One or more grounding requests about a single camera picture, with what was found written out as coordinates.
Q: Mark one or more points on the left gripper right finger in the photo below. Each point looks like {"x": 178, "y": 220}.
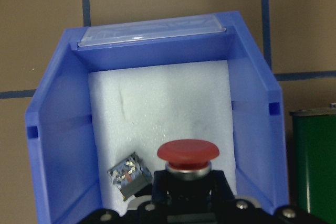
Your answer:
{"x": 220, "y": 189}

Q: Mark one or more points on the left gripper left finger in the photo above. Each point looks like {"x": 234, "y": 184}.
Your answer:
{"x": 160, "y": 187}

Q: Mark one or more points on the yellow mushroom push button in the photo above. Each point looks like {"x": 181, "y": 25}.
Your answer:
{"x": 131, "y": 177}

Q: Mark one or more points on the red mushroom push button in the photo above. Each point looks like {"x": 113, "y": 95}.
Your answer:
{"x": 188, "y": 159}

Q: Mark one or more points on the white foam pad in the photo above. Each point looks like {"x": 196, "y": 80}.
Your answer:
{"x": 137, "y": 110}

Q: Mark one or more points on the left blue plastic bin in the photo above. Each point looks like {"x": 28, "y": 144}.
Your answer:
{"x": 61, "y": 144}

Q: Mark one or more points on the green conveyor belt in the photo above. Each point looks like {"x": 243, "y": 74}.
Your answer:
{"x": 314, "y": 136}

